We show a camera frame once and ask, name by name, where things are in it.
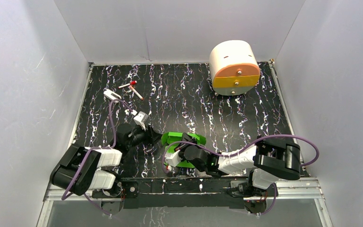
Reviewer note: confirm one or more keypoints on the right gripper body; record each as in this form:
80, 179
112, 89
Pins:
181, 152

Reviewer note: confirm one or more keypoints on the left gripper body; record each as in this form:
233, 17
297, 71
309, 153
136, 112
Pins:
148, 136

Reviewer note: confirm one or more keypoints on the green paper box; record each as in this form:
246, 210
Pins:
171, 137

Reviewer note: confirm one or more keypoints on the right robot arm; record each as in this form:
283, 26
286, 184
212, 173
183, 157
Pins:
269, 160

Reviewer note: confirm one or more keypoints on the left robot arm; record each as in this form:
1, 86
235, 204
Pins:
83, 168

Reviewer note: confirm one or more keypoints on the small white plastic clip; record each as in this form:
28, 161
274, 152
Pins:
112, 95

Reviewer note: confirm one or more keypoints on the pink tube pen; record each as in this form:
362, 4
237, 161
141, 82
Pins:
136, 92

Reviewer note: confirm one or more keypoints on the red capped marker pen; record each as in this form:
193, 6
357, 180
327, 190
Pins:
128, 84

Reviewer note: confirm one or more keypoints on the round cream drawer cabinet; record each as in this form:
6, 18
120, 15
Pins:
233, 68

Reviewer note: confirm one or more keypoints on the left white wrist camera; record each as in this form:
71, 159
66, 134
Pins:
140, 119

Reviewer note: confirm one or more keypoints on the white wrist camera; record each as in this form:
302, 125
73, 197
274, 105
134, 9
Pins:
140, 119
173, 159

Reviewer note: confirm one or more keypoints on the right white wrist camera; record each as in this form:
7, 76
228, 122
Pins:
173, 159

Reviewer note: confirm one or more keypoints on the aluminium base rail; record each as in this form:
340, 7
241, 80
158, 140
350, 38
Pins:
305, 188

